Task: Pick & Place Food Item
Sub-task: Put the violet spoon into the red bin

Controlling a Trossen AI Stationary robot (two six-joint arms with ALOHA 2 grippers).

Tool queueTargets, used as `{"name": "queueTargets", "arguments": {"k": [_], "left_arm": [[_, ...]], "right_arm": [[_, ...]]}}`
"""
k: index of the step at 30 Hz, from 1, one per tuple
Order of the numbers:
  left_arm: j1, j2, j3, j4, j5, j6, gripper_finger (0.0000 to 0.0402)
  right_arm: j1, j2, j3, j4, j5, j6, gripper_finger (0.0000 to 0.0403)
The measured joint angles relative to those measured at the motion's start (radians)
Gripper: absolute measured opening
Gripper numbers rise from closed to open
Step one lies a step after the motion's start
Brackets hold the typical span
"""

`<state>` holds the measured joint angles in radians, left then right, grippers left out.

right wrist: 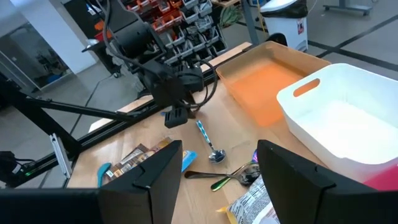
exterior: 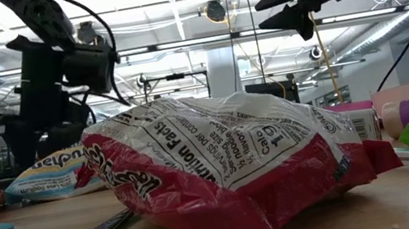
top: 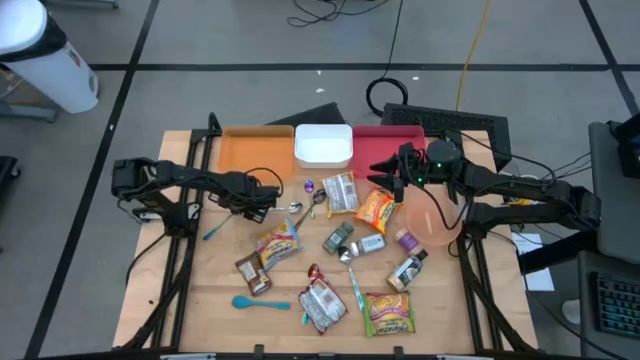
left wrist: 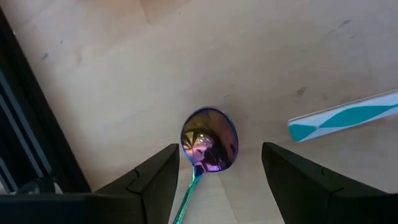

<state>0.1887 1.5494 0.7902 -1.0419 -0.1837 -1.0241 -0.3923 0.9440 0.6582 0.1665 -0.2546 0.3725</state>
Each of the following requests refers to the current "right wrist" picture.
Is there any coiled green hose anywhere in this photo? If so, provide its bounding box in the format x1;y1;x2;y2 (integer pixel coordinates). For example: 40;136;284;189
219;4;243;29

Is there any silver aluminium bracket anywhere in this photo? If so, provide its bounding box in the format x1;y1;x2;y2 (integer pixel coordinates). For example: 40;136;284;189
49;133;73;180

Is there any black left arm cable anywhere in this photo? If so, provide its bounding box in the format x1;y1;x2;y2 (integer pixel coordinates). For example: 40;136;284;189
101;0;218;110

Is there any black table frame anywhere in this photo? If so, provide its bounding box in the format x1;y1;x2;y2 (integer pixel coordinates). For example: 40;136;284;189
0;71;218;189

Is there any orange plastic bin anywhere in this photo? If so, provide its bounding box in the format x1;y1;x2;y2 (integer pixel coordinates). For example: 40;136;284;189
215;40;331;128

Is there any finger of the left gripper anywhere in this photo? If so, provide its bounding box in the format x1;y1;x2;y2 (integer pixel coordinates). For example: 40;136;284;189
164;108;178;129
176;107;189;127

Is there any black cart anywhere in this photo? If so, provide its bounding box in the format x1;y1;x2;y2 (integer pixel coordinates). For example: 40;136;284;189
81;18;125;78

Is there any black device with green light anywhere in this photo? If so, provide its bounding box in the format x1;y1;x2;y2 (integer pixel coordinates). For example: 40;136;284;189
0;151;35;188

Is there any grey stand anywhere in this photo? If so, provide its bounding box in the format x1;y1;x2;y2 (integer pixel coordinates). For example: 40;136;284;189
241;0;261;46
322;0;374;16

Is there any brown snack packet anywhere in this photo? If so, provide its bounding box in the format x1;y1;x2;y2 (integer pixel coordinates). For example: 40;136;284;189
104;136;174;185

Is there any iridescent spoon green handle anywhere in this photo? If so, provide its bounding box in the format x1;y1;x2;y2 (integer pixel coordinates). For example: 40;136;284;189
210;149;259;192

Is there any red plastic bin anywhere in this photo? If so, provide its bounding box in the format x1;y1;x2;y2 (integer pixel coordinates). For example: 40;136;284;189
363;164;398;192

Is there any white plastic bin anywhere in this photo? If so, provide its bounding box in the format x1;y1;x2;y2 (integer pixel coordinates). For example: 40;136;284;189
276;63;398;184

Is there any teal silicone spoon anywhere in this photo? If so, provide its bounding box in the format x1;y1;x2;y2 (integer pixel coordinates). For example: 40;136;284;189
96;162;112;188

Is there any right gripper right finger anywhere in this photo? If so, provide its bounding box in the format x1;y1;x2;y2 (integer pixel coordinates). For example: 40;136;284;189
257;139;398;224

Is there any white trash can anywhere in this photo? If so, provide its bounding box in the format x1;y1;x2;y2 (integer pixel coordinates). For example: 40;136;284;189
259;0;309;52

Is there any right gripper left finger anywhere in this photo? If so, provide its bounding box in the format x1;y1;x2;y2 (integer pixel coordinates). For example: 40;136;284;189
0;140;183;224

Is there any blue patterned handle spoon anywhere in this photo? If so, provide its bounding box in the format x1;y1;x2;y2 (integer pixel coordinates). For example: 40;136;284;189
195;120;227;165

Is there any storage bin rack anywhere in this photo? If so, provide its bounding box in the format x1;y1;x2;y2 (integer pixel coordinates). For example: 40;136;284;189
124;0;229;68

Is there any black metal spoon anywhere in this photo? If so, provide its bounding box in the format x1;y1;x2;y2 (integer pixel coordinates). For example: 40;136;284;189
184;163;261;187

